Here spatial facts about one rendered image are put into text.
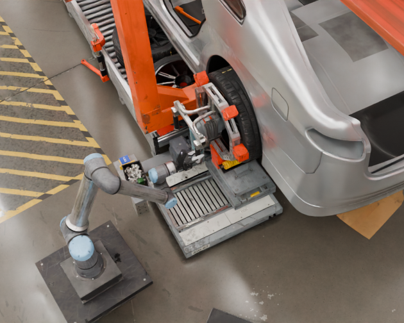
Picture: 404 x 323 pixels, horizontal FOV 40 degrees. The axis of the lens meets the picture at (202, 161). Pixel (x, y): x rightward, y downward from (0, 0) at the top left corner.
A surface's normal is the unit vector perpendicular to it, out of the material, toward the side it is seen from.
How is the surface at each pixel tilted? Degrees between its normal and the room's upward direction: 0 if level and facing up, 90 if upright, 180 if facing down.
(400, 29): 0
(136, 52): 90
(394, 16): 0
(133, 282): 0
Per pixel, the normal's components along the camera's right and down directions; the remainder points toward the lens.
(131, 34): 0.45, 0.68
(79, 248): -0.01, -0.54
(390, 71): 0.11, -0.33
